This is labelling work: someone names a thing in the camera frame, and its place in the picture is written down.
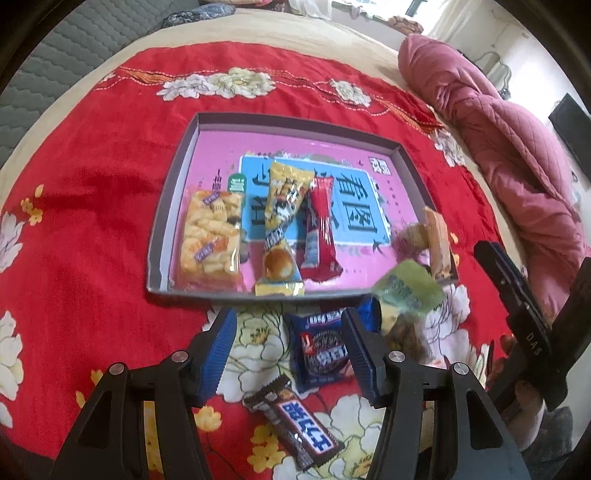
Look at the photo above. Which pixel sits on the clear packet of brown snacks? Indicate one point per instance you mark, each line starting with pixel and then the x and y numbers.
pixel 406 337

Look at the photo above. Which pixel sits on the dark chocolate bar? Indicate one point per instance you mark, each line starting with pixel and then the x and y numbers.
pixel 300 415

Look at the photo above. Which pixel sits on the dark floral pillow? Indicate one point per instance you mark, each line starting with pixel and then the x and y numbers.
pixel 194 16

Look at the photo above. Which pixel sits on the pink book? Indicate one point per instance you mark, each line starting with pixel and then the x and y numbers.
pixel 217 157

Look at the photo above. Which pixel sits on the clear packet of yellow snacks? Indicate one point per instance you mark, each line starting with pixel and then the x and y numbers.
pixel 212 240

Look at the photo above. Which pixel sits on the green snack packet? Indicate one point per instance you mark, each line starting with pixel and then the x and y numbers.
pixel 408 290

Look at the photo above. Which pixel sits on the pink cardboard box tray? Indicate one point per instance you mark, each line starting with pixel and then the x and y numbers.
pixel 173 194

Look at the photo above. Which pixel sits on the orange wafer packet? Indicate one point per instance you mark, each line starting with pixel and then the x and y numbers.
pixel 438 244

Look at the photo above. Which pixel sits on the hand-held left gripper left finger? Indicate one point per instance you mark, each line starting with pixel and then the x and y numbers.
pixel 217 355

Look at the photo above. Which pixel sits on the red snack packet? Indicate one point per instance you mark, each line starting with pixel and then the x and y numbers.
pixel 321 221

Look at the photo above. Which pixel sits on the black television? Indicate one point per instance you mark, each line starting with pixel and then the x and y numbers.
pixel 572 124

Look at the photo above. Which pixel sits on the pink quilt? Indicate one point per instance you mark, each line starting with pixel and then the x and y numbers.
pixel 508 152

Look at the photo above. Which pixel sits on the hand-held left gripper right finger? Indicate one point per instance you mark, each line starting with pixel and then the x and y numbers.
pixel 364 360

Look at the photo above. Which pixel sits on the blue cookie packet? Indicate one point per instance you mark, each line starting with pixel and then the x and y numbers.
pixel 318 350

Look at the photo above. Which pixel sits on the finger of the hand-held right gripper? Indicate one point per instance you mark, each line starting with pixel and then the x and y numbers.
pixel 503 281

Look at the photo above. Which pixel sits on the small brown candy packet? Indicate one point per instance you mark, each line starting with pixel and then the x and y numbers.
pixel 413 235

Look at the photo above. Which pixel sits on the red floral blanket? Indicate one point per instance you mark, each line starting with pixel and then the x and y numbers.
pixel 92 230

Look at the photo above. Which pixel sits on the grey quilted headboard cover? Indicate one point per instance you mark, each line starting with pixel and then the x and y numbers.
pixel 55 50

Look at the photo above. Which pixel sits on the person's right hand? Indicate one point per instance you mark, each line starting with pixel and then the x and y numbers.
pixel 526 410

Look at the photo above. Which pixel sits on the long yellow snack packet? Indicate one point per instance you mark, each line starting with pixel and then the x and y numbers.
pixel 281 221

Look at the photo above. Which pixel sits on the person's right forearm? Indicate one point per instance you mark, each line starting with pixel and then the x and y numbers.
pixel 554 431

